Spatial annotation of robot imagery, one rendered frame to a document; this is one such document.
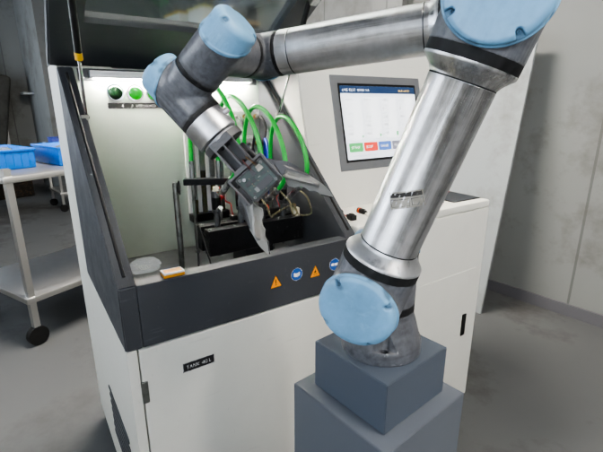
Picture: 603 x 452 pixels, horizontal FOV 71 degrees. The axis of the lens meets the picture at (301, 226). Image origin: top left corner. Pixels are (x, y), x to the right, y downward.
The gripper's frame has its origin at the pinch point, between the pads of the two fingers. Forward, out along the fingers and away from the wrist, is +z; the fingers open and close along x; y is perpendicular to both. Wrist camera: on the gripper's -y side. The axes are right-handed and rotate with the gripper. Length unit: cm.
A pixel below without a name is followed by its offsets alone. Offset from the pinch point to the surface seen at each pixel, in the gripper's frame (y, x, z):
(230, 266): -32.1, -22.7, -0.9
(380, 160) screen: -91, 34, 12
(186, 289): -26.3, -32.9, -4.5
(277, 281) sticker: -40.6, -18.0, 11.6
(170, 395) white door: -27, -56, 13
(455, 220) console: -81, 39, 46
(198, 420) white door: -33, -58, 24
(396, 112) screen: -98, 52, 2
